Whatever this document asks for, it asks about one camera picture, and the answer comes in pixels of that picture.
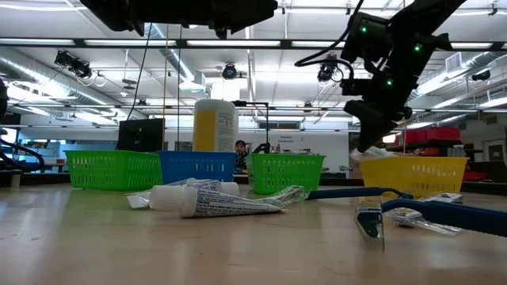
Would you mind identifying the black stand frame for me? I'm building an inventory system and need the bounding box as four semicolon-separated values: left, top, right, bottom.
232;100;271;154

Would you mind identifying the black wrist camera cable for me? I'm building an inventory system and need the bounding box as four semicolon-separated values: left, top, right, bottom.
295;0;365;80

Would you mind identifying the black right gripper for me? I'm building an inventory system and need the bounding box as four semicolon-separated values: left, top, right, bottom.
343;51;421;154

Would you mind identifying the green plastic basket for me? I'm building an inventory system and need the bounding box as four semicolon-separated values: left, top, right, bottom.
64;149;163;192
246;153;326;196

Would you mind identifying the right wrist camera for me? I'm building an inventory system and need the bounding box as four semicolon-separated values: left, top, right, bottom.
341;77;374;97

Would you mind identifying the white yellow wipes canister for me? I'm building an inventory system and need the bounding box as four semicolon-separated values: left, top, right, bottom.
192;98;240;154

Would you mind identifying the person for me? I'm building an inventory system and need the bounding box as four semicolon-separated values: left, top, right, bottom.
233;139;253;175

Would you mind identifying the black aluminium rig frame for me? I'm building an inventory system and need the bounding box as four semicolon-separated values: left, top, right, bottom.
0;37;507;191

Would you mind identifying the black hanging cable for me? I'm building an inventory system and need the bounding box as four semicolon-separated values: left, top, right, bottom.
125;23;154;122

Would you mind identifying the black computer monitor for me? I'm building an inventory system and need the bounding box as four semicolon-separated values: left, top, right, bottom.
117;117;166;154

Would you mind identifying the red storage bin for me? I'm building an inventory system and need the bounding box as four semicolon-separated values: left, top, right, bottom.
425;126;463;144
402;129;429;146

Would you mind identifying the blue disposable razor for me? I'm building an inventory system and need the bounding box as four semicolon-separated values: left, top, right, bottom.
307;186;415;201
353;197;507;253

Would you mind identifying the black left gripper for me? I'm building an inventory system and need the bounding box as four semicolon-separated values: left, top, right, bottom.
142;0;279;40

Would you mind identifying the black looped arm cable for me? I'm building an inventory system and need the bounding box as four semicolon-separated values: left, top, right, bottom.
0;136;47;173

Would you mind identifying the small white toothpaste tube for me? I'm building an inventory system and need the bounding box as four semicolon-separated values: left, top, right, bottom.
126;177;241;210
149;184;283;219

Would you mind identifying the thin hanging cord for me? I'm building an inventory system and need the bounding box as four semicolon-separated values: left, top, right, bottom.
162;23;170;151
176;25;185;151

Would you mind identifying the blue plastic basket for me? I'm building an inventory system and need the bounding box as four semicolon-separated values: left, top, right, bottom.
158;150;238;185

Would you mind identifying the yellow plastic basket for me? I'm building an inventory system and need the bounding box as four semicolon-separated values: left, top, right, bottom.
359;156;470;199

